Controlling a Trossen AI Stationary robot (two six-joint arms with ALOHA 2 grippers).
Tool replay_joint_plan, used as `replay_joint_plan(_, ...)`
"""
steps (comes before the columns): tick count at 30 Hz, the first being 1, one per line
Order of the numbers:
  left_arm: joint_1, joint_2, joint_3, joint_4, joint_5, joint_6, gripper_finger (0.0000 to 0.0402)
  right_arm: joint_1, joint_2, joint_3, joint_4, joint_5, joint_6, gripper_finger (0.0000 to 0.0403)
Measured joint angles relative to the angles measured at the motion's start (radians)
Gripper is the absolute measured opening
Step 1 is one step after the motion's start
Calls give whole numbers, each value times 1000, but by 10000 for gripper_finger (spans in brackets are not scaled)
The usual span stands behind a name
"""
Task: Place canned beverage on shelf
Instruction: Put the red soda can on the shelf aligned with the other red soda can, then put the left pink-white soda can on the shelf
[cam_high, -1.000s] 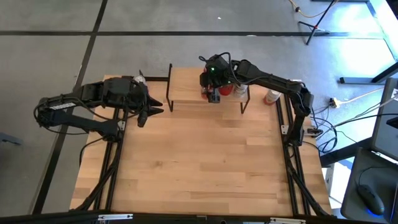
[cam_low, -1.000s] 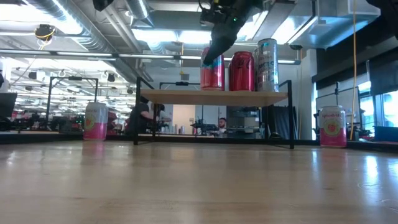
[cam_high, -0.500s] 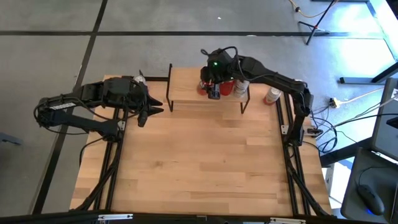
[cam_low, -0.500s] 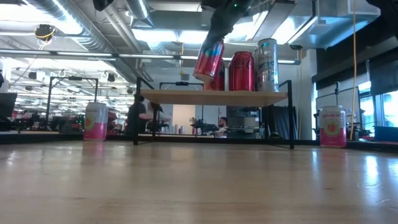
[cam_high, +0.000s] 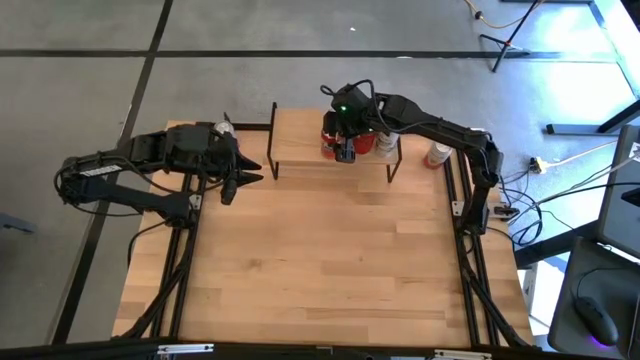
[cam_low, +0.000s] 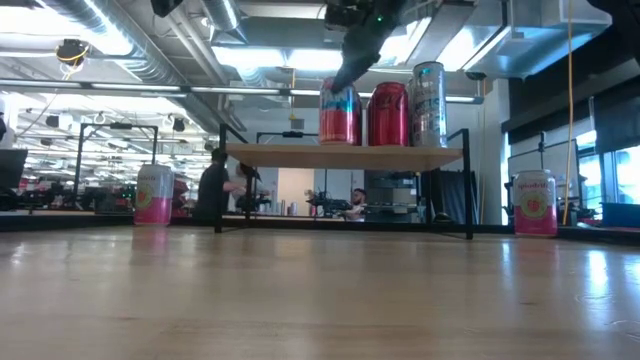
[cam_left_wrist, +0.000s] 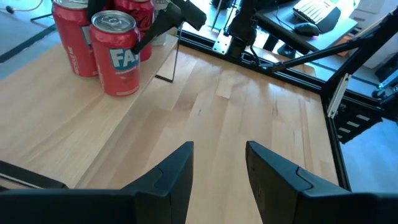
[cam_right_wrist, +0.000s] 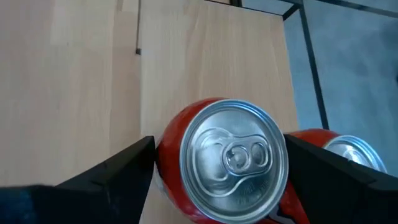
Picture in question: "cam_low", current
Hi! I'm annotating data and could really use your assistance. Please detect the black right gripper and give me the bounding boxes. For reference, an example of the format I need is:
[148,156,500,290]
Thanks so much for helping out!
[323,0,409,94]

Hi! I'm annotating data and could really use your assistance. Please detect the red Fanta can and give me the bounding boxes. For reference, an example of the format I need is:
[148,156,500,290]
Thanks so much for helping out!
[318,77,364,147]

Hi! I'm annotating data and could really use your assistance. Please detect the red Coke Zero can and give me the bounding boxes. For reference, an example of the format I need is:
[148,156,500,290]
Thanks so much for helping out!
[367,81,410,148]

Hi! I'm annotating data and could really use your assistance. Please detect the tall silver can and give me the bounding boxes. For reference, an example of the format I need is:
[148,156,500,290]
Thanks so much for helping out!
[410,60,449,149]

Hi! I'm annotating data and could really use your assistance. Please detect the pink white Spindrift can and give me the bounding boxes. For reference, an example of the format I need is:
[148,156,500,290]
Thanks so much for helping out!
[133,163,175,227]
[513,169,559,238]

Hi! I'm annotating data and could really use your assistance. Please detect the wooden shelf black metal legs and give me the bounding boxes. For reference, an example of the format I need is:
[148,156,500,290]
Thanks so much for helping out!
[214,122,475,241]

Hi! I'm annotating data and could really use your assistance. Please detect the person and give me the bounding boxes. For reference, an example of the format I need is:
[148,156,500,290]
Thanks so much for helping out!
[343,188,370,222]
[232,162,271,211]
[192,148,247,225]

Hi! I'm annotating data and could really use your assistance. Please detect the grey cabinet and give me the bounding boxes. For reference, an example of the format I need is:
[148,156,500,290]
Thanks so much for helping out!
[363,169,426,224]

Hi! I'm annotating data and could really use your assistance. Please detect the black background robot rig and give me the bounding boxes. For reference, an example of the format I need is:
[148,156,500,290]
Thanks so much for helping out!
[305,192,354,219]

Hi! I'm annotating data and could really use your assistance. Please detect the black fabric panel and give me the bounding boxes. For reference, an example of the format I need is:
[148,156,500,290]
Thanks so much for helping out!
[424,168,481,226]

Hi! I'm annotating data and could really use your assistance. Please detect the black round ceiling device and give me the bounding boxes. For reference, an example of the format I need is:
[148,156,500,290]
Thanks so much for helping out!
[54,38,91,69]

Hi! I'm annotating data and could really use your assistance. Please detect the dark blue bin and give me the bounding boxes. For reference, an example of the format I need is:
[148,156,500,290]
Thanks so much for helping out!
[601,202,640,230]

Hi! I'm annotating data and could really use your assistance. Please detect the dark monitor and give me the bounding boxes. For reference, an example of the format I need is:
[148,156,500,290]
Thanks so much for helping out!
[0,148,29,191]

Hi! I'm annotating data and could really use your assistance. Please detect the smooth silver air duct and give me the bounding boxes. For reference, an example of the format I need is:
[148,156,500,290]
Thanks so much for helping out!
[202,0,249,44]

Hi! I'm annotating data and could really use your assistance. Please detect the yellow cable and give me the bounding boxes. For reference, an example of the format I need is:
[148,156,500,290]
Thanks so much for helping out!
[562,0,575,226]

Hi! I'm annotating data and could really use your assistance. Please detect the corrugated silver air duct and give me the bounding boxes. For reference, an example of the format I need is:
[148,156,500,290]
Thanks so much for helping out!
[44,0,236,132]

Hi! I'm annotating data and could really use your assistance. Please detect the black aluminium table frame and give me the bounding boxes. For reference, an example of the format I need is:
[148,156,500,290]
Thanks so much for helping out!
[0,208,221,233]
[432,222,640,247]

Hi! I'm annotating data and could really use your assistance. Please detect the black metal frame rig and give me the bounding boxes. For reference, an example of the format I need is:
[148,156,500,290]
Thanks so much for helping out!
[73,122,159,210]

